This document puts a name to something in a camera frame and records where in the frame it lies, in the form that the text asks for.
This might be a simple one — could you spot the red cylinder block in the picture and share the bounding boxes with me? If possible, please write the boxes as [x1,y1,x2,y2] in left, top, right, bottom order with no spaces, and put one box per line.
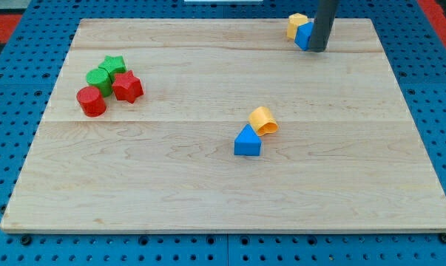
[76,86,107,117]

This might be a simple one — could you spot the green cylinder block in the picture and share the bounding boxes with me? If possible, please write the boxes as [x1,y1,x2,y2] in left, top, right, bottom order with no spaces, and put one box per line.
[86,68,112,98]

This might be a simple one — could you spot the blue cube block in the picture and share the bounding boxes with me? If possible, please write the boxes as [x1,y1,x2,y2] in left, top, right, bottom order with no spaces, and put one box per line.
[294,21,314,51]

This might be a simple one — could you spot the yellow hexagon block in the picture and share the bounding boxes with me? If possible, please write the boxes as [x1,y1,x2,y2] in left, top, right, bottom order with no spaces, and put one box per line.
[286,13,309,40]

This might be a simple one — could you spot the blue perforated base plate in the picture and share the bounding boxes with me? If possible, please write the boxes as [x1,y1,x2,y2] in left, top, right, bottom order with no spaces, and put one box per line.
[0,0,446,265]

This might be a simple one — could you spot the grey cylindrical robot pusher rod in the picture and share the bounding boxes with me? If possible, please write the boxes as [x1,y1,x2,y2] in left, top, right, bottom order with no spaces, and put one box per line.
[308,0,340,52]

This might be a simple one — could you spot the green star block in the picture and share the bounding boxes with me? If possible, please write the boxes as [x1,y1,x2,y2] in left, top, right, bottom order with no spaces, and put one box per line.
[98,55,127,82]

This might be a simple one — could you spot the blue triangle block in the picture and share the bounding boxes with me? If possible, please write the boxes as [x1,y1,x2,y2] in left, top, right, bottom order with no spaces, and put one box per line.
[234,124,262,156]

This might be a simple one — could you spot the red star block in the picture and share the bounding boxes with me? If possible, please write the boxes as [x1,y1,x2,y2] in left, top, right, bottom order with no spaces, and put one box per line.
[112,70,144,103]

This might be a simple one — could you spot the light wooden board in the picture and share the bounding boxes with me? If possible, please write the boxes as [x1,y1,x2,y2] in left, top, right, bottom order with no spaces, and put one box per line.
[0,18,446,234]

